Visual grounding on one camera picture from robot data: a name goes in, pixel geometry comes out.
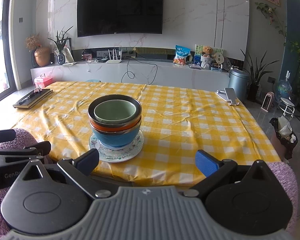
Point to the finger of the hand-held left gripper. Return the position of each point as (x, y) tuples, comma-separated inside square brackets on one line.
[(2, 135), (27, 152)]

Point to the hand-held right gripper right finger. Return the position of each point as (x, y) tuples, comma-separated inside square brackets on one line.
[(206, 162)]

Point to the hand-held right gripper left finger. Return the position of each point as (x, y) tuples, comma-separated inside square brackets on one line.
[(87, 160)]

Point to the white patterned plate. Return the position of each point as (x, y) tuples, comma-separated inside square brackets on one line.
[(110, 152)]

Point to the blue steel bowl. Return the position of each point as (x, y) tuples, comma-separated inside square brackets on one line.
[(115, 138)]

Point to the orange steel bowl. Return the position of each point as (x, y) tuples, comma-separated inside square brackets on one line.
[(107, 127)]

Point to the green ceramic bowl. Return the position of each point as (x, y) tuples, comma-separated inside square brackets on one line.
[(115, 110)]

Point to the black pen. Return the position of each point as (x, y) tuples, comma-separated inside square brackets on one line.
[(30, 98)]

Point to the black notebook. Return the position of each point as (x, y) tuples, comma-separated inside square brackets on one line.
[(37, 100)]

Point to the pink storage box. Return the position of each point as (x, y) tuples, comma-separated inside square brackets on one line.
[(43, 80)]

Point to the white phone stand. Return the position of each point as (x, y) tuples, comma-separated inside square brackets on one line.
[(230, 95)]

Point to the light blue stool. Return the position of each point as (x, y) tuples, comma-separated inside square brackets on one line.
[(93, 80)]

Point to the purple fuzzy rug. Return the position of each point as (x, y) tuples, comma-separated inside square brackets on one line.
[(285, 180)]

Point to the pink bin with black bag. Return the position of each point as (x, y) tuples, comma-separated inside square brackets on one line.
[(286, 140)]

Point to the grey pedal trash bin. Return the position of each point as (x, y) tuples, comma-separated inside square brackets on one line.
[(238, 85)]

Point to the pink space heater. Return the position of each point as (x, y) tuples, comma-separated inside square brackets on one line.
[(267, 102)]

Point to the bronze vase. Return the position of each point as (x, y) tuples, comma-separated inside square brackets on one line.
[(42, 57)]

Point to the white marble television cabinet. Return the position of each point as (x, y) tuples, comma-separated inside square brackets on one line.
[(170, 75)]

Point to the grey tablet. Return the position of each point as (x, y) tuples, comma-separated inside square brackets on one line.
[(195, 66)]

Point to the sheet of paper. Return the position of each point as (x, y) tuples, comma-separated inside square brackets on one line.
[(69, 63)]

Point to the dried flower bouquet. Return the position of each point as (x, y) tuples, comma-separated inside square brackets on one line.
[(32, 41)]

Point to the potted snake plant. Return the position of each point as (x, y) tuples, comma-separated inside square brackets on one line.
[(255, 75)]

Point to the black set-top box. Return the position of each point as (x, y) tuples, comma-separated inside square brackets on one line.
[(102, 60)]

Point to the white round stool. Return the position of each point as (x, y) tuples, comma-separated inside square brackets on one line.
[(287, 102)]

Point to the white router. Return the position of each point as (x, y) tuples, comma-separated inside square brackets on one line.
[(113, 61)]

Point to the blue printed packet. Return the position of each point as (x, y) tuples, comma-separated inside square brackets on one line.
[(197, 60)]

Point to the pink printed card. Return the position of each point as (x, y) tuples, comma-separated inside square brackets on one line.
[(87, 57)]

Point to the round paper fan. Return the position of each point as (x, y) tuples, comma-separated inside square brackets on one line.
[(219, 59)]

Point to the white paper bag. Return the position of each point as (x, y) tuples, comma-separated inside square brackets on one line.
[(68, 55)]

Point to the blue water jug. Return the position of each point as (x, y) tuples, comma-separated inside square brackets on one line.
[(284, 88)]

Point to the green plant in glass vase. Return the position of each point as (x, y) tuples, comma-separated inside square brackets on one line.
[(60, 42)]

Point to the blue snack bag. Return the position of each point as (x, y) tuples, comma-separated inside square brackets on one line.
[(182, 54)]

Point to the brown teddy bear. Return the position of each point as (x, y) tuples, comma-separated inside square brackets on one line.
[(207, 51)]

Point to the green picture board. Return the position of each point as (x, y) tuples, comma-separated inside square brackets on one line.
[(218, 50)]

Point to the black television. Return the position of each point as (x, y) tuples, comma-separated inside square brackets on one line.
[(120, 10)]

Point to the hanging vine plant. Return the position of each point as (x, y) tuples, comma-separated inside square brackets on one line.
[(270, 11)]

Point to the wall power outlet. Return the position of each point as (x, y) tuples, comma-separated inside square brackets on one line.
[(271, 80)]

